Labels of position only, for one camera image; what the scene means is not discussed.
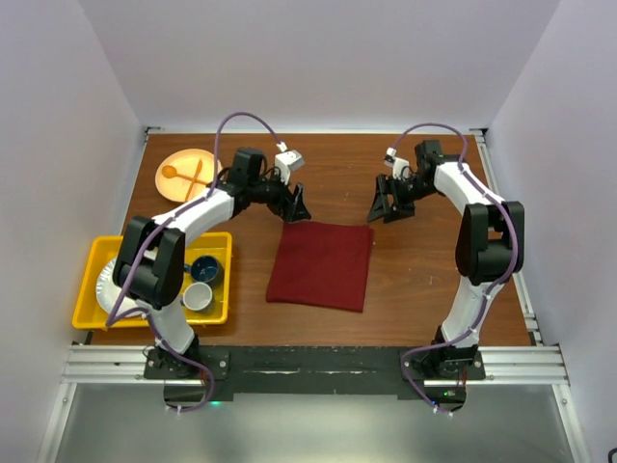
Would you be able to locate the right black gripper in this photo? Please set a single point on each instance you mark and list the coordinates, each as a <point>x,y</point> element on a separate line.
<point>380,205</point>

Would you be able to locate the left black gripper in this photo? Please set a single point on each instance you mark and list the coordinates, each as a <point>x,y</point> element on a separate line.
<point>296,209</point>

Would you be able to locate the dark red cloth napkin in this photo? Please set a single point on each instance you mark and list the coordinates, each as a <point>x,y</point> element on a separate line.
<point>321,265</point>

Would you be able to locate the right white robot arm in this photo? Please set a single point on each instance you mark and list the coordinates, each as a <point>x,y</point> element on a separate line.
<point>489,248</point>

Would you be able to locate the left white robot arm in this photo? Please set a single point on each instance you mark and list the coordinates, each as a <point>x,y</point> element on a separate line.
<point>149,268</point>

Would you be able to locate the yellow plastic bin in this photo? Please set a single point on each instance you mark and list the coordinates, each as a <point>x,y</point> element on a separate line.
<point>89,315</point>

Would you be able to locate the orange plastic fork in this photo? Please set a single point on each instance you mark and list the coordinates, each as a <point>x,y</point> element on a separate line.
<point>193,181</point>

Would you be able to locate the dark blue mug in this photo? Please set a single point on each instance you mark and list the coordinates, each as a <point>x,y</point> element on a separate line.
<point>205,269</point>

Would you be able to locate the orange round plate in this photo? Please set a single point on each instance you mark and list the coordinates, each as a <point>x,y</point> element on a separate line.
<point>185,161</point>

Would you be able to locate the grey white mug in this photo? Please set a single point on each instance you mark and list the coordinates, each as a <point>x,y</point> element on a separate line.
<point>198,297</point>

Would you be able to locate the orange plastic spoon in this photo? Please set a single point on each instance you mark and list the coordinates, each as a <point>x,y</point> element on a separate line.
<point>169,171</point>

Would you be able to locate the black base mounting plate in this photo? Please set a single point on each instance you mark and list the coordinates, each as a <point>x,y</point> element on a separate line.
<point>308,369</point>

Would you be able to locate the white paper plate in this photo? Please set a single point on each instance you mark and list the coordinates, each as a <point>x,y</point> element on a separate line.
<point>107,293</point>

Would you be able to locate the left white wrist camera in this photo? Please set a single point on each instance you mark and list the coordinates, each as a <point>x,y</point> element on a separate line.
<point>287,161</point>

